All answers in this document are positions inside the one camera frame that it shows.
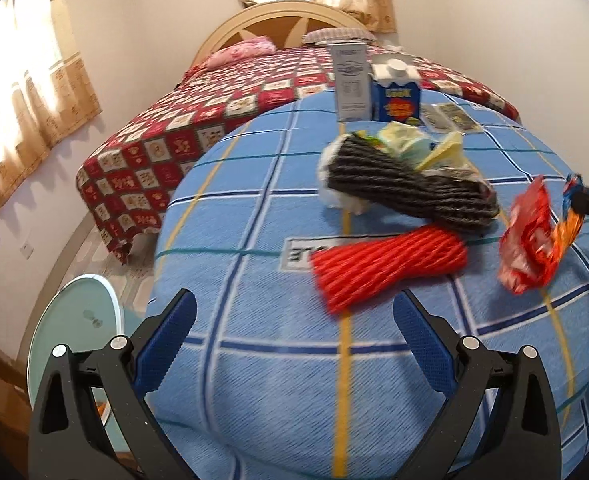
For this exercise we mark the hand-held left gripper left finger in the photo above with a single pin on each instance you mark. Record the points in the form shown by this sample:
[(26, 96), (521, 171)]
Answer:
[(167, 345)]

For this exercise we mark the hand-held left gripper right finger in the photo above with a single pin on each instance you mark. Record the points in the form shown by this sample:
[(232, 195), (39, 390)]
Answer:
[(424, 340)]

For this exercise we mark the orange red snack wrapper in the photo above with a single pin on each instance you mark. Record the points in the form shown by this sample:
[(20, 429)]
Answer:
[(524, 240)]

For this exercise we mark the red foam net sleeve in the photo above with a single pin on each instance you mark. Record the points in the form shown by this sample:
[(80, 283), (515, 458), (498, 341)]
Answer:
[(384, 265)]

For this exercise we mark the light teal plastic bin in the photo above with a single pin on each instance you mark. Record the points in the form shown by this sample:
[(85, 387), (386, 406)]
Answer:
[(84, 310)]

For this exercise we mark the blue plaid tablecloth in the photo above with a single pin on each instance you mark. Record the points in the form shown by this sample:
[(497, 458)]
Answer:
[(274, 310)]

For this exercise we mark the black foam net sleeve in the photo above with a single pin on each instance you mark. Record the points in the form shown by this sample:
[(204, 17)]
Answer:
[(414, 190)]

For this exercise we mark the flat clear packet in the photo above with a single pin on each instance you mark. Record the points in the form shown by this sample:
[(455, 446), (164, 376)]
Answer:
[(449, 117)]

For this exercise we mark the clear plastic bag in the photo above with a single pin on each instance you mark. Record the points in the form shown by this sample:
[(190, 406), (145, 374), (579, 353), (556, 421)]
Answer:
[(334, 195)]

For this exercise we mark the pale green wrapper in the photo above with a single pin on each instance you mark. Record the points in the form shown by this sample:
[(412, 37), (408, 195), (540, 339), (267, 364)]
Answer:
[(404, 142)]

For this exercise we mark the bed with red quilt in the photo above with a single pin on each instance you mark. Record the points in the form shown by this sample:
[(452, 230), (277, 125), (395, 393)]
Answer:
[(174, 125)]

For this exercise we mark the blue milk carton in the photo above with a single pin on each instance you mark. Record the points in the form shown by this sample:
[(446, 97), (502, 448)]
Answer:
[(394, 102)]

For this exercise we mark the white cloth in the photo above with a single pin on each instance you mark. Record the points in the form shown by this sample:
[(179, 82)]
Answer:
[(395, 47)]

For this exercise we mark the tall white carton box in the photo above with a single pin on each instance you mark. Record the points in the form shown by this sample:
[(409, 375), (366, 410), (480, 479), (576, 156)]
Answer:
[(350, 85)]

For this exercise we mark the wide beige patterned curtain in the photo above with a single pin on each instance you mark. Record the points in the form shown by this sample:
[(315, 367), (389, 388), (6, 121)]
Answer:
[(24, 110)]

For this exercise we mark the pink pillow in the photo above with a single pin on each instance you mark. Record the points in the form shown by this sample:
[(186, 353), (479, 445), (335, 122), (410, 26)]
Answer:
[(239, 51)]

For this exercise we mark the striped pillow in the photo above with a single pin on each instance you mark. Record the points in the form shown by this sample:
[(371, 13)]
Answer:
[(339, 35)]

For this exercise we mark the cream wooden headboard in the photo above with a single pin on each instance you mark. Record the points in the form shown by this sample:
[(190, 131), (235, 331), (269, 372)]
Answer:
[(254, 20)]

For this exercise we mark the white wall socket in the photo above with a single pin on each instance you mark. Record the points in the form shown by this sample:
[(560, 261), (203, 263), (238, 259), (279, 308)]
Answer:
[(26, 248)]

